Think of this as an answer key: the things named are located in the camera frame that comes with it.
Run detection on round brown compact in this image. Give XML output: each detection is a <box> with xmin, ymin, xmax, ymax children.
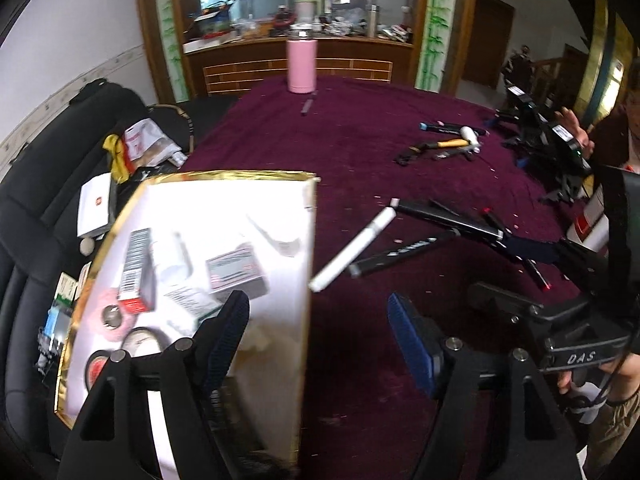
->
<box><xmin>120</xmin><ymin>326</ymin><xmax>163</xmax><ymax>361</ymax></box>

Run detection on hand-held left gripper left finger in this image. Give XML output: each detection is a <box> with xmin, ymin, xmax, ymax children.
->
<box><xmin>57</xmin><ymin>290</ymin><xmax>251</xmax><ymax>480</ymax></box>

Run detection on small white medicine box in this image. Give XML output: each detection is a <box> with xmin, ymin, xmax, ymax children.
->
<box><xmin>205</xmin><ymin>241</ymin><xmax>269</xmax><ymax>300</ymax></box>

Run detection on white staple box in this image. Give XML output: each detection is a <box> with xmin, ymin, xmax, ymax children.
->
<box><xmin>247</xmin><ymin>212</ymin><xmax>303</xmax><ymax>260</ymax></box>

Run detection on blue packet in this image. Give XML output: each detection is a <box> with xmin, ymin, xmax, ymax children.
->
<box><xmin>42</xmin><ymin>307</ymin><xmax>68</xmax><ymax>351</ymax></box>

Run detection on black marker pink cap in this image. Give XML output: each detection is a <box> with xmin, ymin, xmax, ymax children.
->
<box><xmin>436</xmin><ymin>121</ymin><xmax>492</xmax><ymax>137</ymax></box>

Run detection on green white carton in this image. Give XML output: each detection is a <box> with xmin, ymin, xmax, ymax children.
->
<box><xmin>54</xmin><ymin>272</ymin><xmax>81</xmax><ymax>311</ymax></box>

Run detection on blue white medicine box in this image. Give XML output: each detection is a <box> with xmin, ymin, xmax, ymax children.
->
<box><xmin>164</xmin><ymin>284</ymin><xmax>223</xmax><ymax>321</ymax></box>

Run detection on white box tray gold rim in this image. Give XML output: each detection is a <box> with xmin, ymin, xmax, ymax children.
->
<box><xmin>52</xmin><ymin>170</ymin><xmax>321</xmax><ymax>463</ymax></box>

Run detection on pink powder puff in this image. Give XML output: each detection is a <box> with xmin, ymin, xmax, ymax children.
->
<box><xmin>82</xmin><ymin>287</ymin><xmax>128</xmax><ymax>343</ymax></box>

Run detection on white plastic bag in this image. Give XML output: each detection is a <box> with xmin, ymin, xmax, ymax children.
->
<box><xmin>122</xmin><ymin>117</ymin><xmax>183</xmax><ymax>168</ymax></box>

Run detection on black marker white cap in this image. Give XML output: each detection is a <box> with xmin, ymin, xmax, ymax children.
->
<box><xmin>397</xmin><ymin>200</ymin><xmax>505</xmax><ymax>242</ymax></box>

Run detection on black marker grey cap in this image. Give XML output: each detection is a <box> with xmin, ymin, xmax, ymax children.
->
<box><xmin>348</xmin><ymin>239</ymin><xmax>436</xmax><ymax>278</ymax></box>

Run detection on bamboo print wall panel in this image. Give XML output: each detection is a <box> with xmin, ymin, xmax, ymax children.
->
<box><xmin>415</xmin><ymin>0</ymin><xmax>458</xmax><ymax>93</ymax></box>
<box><xmin>152</xmin><ymin>0</ymin><xmax>192</xmax><ymax>103</ymax></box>

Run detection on white liquor bottle red label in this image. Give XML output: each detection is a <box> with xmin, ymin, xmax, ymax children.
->
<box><xmin>570</xmin><ymin>192</ymin><xmax>608</xmax><ymax>256</ymax></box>

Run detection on brown wooden door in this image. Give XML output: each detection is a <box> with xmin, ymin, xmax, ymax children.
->
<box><xmin>460</xmin><ymin>0</ymin><xmax>516</xmax><ymax>95</ymax></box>

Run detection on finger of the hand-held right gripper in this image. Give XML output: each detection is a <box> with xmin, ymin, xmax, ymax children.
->
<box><xmin>502</xmin><ymin>235</ymin><xmax>608</xmax><ymax>291</ymax></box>
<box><xmin>467</xmin><ymin>281</ymin><xmax>598</xmax><ymax>346</ymax></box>

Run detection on person's right hand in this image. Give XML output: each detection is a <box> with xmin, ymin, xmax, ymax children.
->
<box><xmin>556</xmin><ymin>367</ymin><xmax>577</xmax><ymax>397</ymax></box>

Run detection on black marker red caps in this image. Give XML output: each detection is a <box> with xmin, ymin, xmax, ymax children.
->
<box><xmin>481</xmin><ymin>206</ymin><xmax>553</xmax><ymax>292</ymax></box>

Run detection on white cloth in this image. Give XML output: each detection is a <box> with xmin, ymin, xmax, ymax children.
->
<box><xmin>150</xmin><ymin>232</ymin><xmax>193</xmax><ymax>286</ymax></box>

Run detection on yellow cloth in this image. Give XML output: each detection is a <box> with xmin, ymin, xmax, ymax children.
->
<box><xmin>102</xmin><ymin>134</ymin><xmax>132</xmax><ymax>183</ymax></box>

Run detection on wooden cabinet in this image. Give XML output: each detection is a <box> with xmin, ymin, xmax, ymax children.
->
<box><xmin>182</xmin><ymin>35</ymin><xmax>416</xmax><ymax>101</ymax></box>

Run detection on black marker blue cap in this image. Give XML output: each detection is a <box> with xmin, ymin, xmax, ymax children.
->
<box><xmin>419</xmin><ymin>121</ymin><xmax>463</xmax><ymax>135</ymax></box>

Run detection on white flat box orange logo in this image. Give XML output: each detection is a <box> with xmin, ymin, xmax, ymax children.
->
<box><xmin>77</xmin><ymin>172</ymin><xmax>113</xmax><ymax>238</ymax></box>

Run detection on pink thermos bottle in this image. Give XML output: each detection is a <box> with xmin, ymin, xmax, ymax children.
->
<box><xmin>286</xmin><ymin>24</ymin><xmax>319</xmax><ymax>95</ymax></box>

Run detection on black leather sofa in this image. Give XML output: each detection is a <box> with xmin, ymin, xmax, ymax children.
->
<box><xmin>0</xmin><ymin>80</ymin><xmax>236</xmax><ymax>480</ymax></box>

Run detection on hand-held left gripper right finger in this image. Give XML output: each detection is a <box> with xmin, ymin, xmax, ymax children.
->
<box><xmin>387</xmin><ymin>292</ymin><xmax>586</xmax><ymax>480</ymax></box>

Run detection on person's brown trousers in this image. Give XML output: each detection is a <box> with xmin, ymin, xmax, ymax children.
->
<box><xmin>585</xmin><ymin>400</ymin><xmax>640</xmax><ymax>480</ymax></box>

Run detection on small white plastic object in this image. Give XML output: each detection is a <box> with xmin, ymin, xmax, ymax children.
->
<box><xmin>459</xmin><ymin>125</ymin><xmax>482</xmax><ymax>154</ymax></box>

